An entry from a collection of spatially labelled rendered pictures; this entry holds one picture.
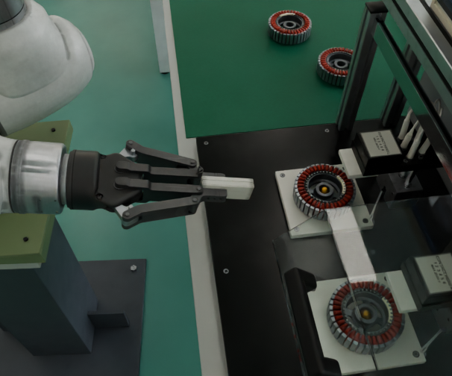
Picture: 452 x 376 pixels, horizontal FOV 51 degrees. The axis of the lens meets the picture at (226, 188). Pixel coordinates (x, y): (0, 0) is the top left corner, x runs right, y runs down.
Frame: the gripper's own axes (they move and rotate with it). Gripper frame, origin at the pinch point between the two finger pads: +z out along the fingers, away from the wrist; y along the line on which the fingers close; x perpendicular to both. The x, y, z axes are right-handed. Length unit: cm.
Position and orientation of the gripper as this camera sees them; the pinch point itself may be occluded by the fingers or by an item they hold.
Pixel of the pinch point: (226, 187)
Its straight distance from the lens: 63.7
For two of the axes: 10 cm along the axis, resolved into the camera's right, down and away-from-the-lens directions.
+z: 9.8, 0.5, 2.1
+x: 2.0, -5.9, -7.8
